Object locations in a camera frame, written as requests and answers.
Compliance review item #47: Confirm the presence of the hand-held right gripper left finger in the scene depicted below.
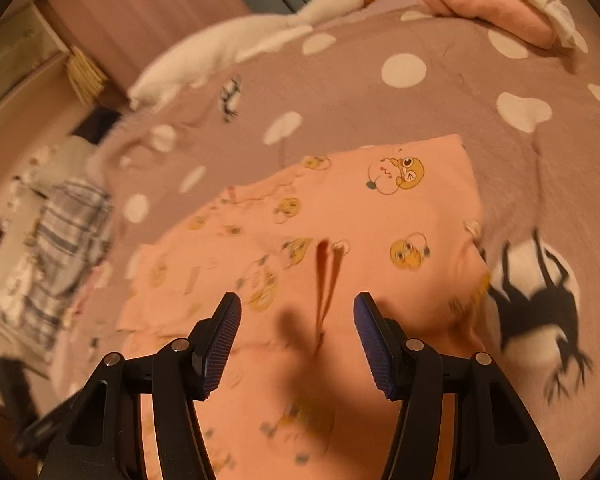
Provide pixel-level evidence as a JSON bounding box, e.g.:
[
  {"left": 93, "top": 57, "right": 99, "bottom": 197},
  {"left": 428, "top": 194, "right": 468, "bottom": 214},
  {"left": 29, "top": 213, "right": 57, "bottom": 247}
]
[{"left": 37, "top": 292, "right": 242, "bottom": 480}]

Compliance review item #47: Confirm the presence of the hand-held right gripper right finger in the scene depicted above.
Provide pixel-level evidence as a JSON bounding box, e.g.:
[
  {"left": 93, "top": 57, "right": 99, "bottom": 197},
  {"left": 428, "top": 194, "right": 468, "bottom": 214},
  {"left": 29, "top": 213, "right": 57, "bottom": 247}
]
[{"left": 354, "top": 291, "right": 561, "bottom": 480}]

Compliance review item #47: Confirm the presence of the pink cartoon print garment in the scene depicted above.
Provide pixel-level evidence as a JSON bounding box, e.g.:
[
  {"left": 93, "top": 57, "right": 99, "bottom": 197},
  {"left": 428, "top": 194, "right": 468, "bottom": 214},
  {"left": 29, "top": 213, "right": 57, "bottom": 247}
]
[{"left": 117, "top": 134, "right": 493, "bottom": 480}]

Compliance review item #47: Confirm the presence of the plaid cloth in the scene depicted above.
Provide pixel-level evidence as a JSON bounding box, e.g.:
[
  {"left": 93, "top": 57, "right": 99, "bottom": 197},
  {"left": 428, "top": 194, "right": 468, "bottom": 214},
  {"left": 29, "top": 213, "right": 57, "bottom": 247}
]
[{"left": 17, "top": 177, "right": 113, "bottom": 356}]

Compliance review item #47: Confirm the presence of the black furniture piece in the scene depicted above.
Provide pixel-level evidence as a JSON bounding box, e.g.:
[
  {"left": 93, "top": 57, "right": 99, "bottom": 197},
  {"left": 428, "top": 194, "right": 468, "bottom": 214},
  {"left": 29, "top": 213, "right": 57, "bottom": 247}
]
[{"left": 0, "top": 355, "right": 81, "bottom": 456}]

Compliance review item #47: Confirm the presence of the mauve white-dotted blanket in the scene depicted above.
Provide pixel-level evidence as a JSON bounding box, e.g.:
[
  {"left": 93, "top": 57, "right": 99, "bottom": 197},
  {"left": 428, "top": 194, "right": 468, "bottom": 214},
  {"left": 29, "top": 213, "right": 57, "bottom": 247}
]
[{"left": 55, "top": 0, "right": 600, "bottom": 480}]

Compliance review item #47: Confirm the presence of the white goose plush toy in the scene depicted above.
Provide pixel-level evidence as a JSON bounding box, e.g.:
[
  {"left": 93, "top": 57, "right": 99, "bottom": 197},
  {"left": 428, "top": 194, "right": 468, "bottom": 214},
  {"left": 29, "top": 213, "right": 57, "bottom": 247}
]
[{"left": 128, "top": 0, "right": 385, "bottom": 111}]

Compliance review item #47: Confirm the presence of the woven straw item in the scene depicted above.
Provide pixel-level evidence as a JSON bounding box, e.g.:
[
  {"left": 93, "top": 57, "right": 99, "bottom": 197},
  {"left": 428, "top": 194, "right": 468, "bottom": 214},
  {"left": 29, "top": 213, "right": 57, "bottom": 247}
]
[{"left": 67, "top": 46, "right": 108, "bottom": 106}]

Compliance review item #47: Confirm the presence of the pink folded cloth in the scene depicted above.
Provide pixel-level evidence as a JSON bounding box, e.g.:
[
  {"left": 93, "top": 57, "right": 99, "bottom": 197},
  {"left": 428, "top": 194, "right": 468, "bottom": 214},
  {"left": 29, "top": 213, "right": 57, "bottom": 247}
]
[{"left": 414, "top": 0, "right": 556, "bottom": 50}]

